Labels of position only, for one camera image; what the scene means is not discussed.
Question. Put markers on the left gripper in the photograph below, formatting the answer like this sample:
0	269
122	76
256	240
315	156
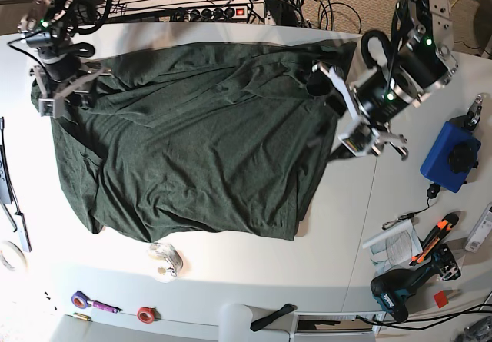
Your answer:
372	101

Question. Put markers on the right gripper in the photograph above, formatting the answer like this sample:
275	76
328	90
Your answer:
67	81

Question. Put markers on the dark green t-shirt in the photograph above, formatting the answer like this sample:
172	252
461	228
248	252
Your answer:
205	136

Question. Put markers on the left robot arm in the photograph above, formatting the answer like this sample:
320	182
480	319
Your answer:
421	43

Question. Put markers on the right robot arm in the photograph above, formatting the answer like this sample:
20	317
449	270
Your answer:
47	29

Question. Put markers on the black power strip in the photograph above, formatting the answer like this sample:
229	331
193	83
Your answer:
214	14

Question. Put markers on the blue plastic box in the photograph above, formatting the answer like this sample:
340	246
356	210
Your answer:
454	154

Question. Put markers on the silver carabiner clip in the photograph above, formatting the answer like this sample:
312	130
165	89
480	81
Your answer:
399	219

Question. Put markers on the metal clamp tool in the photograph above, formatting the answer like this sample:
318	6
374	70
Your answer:
474	112

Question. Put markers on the white paper manual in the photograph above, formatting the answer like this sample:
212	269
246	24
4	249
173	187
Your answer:
394	246

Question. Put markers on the orange black utility knife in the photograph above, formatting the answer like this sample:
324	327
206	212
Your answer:
435	236

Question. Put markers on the white tape roll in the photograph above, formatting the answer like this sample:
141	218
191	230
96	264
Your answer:
12	258

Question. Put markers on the purple tape roll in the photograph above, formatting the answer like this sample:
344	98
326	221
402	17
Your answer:
80	300

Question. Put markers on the brass small cylinder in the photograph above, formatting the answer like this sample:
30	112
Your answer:
81	317

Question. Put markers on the red tape roll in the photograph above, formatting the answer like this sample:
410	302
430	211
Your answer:
146	315

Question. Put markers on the red square sticker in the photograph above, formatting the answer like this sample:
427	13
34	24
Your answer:
440	299

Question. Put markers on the black cordless drill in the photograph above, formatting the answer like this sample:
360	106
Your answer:
392	289

